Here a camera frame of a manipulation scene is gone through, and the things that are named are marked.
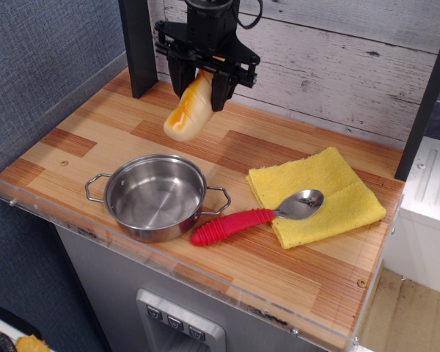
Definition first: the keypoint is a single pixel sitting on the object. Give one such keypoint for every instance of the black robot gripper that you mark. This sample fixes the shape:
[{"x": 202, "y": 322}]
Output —
[{"x": 208, "y": 41}]

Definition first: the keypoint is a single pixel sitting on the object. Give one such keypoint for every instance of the toy breadstick loaf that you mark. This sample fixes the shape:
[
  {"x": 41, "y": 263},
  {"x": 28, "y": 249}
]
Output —
[{"x": 194, "y": 110}]

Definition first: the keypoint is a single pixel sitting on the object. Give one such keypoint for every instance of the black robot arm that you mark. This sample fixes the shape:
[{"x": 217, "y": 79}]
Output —
[{"x": 208, "y": 41}]

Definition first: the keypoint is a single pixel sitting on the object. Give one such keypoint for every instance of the stainless steel pot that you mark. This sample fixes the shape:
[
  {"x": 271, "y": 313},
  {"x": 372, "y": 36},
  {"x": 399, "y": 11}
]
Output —
[{"x": 157, "y": 197}]

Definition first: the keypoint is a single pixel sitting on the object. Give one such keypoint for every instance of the grey toy fridge cabinet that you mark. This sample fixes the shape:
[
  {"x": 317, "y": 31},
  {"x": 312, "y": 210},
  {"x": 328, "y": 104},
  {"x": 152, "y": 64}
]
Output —
[{"x": 111, "y": 281}]

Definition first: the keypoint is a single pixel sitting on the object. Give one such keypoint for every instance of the silver dispenser button panel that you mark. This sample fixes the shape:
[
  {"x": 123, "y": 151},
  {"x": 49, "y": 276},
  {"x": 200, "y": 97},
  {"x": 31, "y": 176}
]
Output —
[{"x": 170, "y": 327}]

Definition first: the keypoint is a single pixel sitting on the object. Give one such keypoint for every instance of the white side counter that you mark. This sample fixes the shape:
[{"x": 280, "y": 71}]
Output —
[{"x": 412, "y": 248}]

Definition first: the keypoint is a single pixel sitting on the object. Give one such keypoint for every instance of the yellow toy object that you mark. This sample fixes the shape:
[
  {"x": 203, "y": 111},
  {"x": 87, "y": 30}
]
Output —
[{"x": 31, "y": 344}]

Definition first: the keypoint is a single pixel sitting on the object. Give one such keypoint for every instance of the dark left vertical post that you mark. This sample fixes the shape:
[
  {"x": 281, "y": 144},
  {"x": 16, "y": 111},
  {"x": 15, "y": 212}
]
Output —
[{"x": 138, "y": 40}]

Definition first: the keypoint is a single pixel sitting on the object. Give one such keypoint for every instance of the dark vertical post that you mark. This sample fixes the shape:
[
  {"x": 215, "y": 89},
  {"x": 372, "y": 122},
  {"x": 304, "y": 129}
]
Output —
[
  {"x": 420, "y": 123},
  {"x": 138, "y": 40}
]

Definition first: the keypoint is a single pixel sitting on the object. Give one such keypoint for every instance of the red handled metal spoon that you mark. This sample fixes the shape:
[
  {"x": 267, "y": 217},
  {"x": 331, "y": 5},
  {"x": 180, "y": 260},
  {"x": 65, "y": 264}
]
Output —
[{"x": 297, "y": 207}]

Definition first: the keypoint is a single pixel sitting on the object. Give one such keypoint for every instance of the dark right vertical post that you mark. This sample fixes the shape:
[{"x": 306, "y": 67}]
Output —
[{"x": 420, "y": 123}]

